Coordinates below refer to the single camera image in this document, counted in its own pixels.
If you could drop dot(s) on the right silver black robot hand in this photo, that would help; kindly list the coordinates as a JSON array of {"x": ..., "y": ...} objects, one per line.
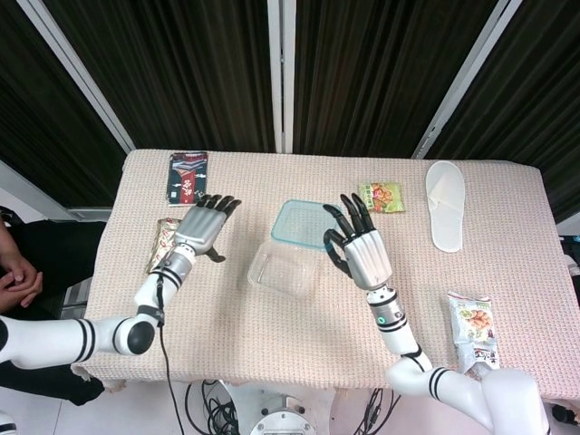
[{"x": 367, "y": 256}]

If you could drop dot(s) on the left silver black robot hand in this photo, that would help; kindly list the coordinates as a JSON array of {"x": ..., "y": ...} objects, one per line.
[{"x": 201, "y": 224}]

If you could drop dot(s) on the clear blue-rimmed plastic container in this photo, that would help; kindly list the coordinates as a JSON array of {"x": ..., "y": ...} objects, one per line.
[{"x": 299, "y": 222}]

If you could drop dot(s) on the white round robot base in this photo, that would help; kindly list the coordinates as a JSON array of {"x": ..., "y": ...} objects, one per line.
[{"x": 283, "y": 417}]

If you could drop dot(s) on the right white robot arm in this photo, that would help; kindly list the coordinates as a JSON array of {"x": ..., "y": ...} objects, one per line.
[{"x": 507, "y": 399}]

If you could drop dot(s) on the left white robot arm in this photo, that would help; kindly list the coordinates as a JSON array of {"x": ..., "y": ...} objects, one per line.
[{"x": 45, "y": 340}]

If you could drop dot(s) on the gold red wrapped package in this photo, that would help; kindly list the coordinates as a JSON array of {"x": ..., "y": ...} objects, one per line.
[{"x": 161, "y": 244}]

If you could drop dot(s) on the red black snack packet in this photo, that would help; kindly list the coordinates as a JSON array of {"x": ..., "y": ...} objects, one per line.
[{"x": 188, "y": 176}]

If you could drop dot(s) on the green snack packet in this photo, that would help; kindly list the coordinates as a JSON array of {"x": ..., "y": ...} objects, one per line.
[{"x": 383, "y": 197}]

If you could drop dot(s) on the white slipper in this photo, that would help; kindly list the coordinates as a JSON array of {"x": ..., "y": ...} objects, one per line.
[{"x": 446, "y": 208}]

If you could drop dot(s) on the pink waffle tablecloth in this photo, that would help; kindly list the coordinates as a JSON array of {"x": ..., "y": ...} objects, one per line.
[{"x": 281, "y": 335}]

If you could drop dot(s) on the white nut snack packet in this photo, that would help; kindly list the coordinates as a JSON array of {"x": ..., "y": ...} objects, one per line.
[{"x": 471, "y": 317}]

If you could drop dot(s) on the dark pleated curtain panel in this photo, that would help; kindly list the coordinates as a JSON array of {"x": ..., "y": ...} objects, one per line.
[
  {"x": 181, "y": 72},
  {"x": 376, "y": 72},
  {"x": 534, "y": 99},
  {"x": 41, "y": 127}
]

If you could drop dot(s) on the seated person in black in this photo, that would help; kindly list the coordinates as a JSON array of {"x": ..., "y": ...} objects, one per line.
[{"x": 16, "y": 278}]

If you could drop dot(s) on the white metal frame post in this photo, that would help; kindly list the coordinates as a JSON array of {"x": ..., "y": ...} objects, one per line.
[
  {"x": 457, "y": 81},
  {"x": 282, "y": 72},
  {"x": 81, "y": 72}
]

